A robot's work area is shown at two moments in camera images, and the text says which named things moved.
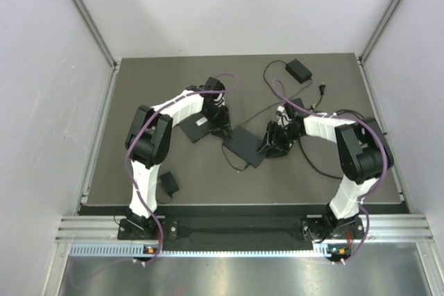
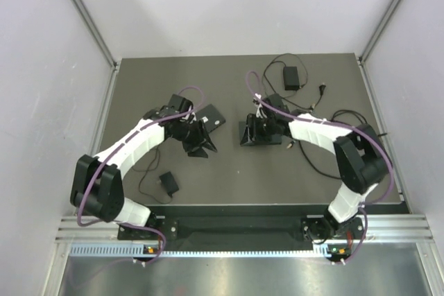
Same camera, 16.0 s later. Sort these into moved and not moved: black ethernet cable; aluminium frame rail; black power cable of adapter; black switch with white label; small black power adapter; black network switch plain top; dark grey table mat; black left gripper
Moved: black left gripper; black switch with white label; black power cable of adapter; black network switch plain top
Not moved: small black power adapter; aluminium frame rail; black ethernet cable; dark grey table mat
